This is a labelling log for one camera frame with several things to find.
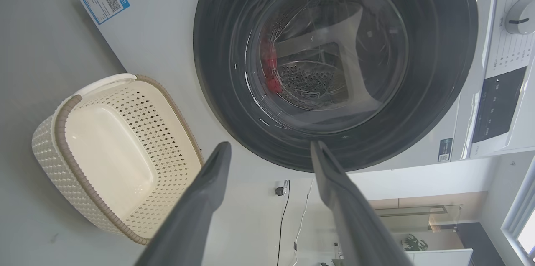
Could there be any white window frame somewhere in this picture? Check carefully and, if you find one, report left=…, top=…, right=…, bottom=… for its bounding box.
left=501, top=165, right=535, bottom=266

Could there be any red basketball jersey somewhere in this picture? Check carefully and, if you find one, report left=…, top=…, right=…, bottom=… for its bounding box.
left=260, top=28, right=284, bottom=94

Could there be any white washing machine dial knob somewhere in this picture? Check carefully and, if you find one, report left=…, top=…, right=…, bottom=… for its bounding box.
left=504, top=0, right=535, bottom=35

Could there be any thin white cable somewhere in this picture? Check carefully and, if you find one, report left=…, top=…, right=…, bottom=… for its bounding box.
left=291, top=178, right=314, bottom=266

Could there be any thin black power cable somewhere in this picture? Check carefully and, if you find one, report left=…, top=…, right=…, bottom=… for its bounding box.
left=276, top=180, right=291, bottom=266

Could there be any white low cabinet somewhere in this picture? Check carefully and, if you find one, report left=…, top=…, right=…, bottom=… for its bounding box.
left=405, top=249, right=474, bottom=266

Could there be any cream perforated laundry basket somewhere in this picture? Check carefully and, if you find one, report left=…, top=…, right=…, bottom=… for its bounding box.
left=31, top=73, right=205, bottom=246

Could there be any brown wooden door with handle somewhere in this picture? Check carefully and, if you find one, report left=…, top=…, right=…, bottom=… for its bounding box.
left=370, top=191, right=488, bottom=233

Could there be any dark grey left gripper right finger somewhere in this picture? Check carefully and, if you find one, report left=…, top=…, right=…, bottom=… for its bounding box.
left=311, top=140, right=413, bottom=266

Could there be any white front-load washing machine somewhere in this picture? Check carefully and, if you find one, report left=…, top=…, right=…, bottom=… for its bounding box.
left=76, top=0, right=535, bottom=174

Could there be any green potted plant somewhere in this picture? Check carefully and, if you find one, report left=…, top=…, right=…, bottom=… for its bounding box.
left=403, top=234, right=429, bottom=252

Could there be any small dark QR sticker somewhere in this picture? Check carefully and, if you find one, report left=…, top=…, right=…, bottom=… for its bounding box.
left=438, top=138, right=454, bottom=163

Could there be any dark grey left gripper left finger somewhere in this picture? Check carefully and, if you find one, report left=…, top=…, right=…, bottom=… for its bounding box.
left=134, top=141, right=232, bottom=266

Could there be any dark round glass washer door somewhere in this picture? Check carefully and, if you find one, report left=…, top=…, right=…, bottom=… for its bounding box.
left=193, top=0, right=479, bottom=173

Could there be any black washing machine display panel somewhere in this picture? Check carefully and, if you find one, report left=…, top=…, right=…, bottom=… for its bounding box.
left=471, top=66, right=528, bottom=144

